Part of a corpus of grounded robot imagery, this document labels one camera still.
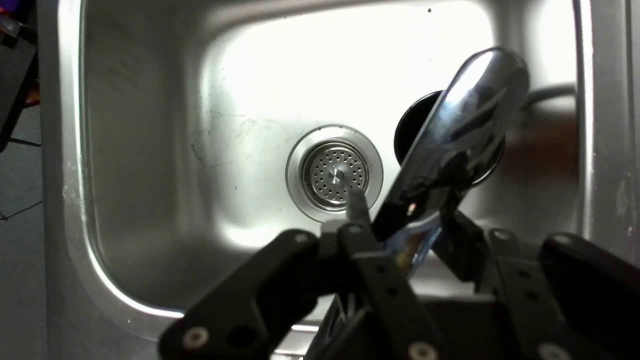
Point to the dark cup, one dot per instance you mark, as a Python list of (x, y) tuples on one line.
[(415, 122)]

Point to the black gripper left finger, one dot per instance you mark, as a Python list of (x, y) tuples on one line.
[(266, 293)]

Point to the shiny metal ladle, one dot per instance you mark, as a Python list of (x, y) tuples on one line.
[(461, 126)]

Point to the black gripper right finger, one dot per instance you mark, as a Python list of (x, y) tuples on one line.
[(573, 293)]

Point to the stainless steel sink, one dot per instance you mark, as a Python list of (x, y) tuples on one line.
[(220, 132)]

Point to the metal drain strainer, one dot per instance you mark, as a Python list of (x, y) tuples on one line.
[(332, 170)]

